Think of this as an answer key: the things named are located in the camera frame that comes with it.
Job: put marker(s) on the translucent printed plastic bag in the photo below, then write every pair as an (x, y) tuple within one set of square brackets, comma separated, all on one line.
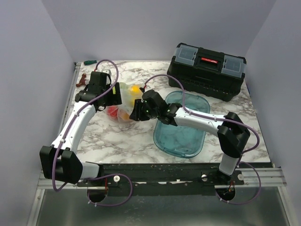
[(128, 101)]

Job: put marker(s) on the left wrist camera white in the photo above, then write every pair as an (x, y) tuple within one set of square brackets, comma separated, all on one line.
[(108, 76)]

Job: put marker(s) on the brown water tap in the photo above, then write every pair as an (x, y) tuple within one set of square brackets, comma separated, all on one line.
[(83, 81)]

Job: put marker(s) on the black toolbox red handle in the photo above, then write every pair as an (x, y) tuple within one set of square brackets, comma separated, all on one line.
[(214, 74)]

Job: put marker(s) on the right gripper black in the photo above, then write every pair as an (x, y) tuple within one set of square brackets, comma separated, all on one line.
[(137, 114)]

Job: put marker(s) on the aluminium frame rail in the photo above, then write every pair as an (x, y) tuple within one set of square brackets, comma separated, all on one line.
[(270, 177)]

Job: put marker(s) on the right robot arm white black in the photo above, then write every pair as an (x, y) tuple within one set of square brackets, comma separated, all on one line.
[(232, 133)]

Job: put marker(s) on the red fake fruit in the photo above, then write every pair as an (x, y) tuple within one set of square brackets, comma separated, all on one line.
[(112, 111)]

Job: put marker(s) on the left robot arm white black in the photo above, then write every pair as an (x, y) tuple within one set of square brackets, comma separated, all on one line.
[(59, 161)]

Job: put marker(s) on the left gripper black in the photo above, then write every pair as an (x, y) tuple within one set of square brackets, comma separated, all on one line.
[(115, 98)]

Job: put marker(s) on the green handled screwdriver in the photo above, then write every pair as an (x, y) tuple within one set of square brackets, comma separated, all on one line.
[(92, 62)]

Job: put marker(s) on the yellow fake fruit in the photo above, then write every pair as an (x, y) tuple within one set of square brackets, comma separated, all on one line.
[(135, 90)]

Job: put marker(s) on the black mounting base rail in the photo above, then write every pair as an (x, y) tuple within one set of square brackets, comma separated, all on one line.
[(161, 179)]

